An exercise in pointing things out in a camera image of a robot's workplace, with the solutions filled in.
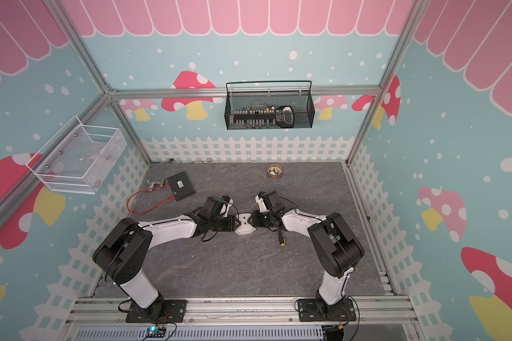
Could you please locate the black yellow screwdriver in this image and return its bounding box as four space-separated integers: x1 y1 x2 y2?
277 230 286 247

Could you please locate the white wire mesh basket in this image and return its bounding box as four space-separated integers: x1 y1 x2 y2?
26 117 127 195

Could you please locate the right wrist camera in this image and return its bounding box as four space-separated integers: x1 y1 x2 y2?
255 192 270 213

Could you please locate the black socket bit set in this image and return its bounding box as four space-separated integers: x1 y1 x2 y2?
226 108 280 129

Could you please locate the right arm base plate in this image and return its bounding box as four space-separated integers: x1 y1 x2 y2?
294 298 356 323

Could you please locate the white square alarm clock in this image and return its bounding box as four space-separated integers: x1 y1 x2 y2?
235 213 255 236

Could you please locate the small green circuit board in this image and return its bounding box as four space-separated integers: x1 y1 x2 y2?
144 326 166 339

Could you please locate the metal clamp bracket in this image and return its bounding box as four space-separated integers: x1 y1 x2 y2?
146 178 165 190

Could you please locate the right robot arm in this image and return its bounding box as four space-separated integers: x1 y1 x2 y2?
250 191 365 310

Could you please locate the brown tape roll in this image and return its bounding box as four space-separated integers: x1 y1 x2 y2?
266 164 284 179

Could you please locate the black box device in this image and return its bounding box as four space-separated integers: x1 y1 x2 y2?
166 171 196 202

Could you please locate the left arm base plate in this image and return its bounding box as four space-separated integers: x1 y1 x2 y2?
125 299 188 324

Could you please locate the black wire mesh basket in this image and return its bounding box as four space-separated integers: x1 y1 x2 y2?
224 80 315 130

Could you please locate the red cable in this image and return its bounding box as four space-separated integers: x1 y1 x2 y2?
127 184 174 215

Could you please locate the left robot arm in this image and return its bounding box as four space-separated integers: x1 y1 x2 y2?
92 196 240 310

